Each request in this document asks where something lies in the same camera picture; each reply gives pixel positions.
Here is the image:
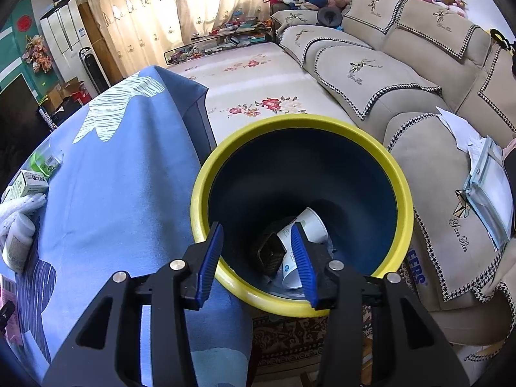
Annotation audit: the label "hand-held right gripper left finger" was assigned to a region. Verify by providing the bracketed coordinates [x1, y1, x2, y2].
[42, 222, 224, 387]

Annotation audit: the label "black tower fan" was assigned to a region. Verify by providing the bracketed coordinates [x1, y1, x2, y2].
[78, 47, 111, 95]

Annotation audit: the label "white crumpled tissue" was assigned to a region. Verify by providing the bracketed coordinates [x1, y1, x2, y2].
[0, 193, 47, 246]

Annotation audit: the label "yellow-rimmed dark blue bin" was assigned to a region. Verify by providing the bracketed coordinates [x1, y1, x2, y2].
[190, 115, 414, 318]

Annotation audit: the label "yellow black plush toy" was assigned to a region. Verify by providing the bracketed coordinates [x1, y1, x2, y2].
[489, 28, 516, 54]

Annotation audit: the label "artificial flower decoration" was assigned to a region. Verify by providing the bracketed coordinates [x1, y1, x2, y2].
[22, 34, 53, 74]

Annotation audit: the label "green white small package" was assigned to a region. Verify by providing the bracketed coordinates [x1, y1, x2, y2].
[30, 145, 64, 177]

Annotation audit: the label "dark patterned rug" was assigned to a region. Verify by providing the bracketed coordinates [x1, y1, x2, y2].
[250, 302, 375, 376]

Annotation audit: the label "black neck pillow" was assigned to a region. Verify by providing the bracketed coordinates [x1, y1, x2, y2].
[316, 7, 343, 29]

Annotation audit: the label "open cardboard boxes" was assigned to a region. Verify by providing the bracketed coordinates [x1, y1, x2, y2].
[44, 76, 87, 114]

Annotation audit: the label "beige sofa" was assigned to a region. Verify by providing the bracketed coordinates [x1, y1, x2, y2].
[269, 0, 516, 361]

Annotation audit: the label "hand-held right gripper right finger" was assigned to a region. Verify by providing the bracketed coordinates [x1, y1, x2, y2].
[290, 223, 470, 387]

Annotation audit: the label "black plastic container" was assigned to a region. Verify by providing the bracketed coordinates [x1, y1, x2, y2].
[250, 234, 285, 277]

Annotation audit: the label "white box with blue print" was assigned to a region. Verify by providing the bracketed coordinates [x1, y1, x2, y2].
[400, 242, 428, 292]

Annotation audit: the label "white paper cup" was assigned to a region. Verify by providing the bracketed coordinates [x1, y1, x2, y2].
[300, 207, 329, 244]
[277, 226, 308, 290]

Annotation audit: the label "white papers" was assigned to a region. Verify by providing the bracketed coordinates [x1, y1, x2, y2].
[436, 107, 486, 154]

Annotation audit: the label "cream floral mat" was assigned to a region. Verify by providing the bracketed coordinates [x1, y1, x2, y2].
[165, 42, 359, 146]

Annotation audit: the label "beige patterned curtains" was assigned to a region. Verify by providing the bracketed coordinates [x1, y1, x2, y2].
[78, 0, 283, 85]

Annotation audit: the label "blue printed tablecloth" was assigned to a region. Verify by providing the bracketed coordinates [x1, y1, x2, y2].
[0, 64, 259, 387]

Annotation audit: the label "white standing air conditioner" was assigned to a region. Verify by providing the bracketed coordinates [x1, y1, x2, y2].
[40, 0, 93, 89]

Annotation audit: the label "clear plastic document bag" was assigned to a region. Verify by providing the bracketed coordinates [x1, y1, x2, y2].
[463, 135, 513, 251]

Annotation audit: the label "glass coffee table with clutter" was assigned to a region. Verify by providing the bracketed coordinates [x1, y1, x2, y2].
[163, 16, 275, 65]

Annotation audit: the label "white plastic bottle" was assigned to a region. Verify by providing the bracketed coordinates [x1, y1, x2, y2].
[2, 213, 37, 273]

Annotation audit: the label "black television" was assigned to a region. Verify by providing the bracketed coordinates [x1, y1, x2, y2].
[0, 76, 41, 130]

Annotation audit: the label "white green carton box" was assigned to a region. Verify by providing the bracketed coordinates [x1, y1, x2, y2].
[12, 169, 50, 198]

